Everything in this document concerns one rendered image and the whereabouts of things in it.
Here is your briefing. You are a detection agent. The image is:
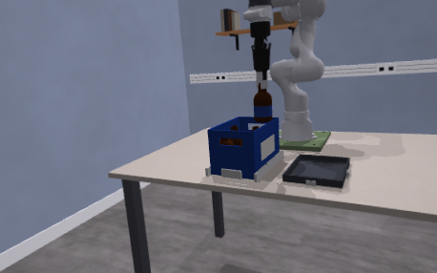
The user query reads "brown glass bottle with blue label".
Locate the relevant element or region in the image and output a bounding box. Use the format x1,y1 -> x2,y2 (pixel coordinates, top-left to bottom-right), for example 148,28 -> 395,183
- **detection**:
254,83 -> 273,122

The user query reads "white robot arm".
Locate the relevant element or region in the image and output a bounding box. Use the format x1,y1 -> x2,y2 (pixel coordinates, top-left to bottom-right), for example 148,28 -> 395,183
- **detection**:
243,0 -> 327,141

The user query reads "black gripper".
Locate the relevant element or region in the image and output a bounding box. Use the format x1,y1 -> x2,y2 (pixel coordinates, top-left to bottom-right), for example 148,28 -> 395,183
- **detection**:
250,21 -> 271,89

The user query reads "blue plastic crate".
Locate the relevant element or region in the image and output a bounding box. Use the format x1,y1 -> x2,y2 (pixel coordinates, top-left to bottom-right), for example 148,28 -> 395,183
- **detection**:
207,116 -> 280,179

